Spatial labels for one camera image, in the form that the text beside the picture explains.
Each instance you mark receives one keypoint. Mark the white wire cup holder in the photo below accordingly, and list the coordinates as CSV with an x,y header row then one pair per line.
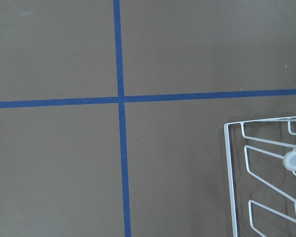
x,y
261,169

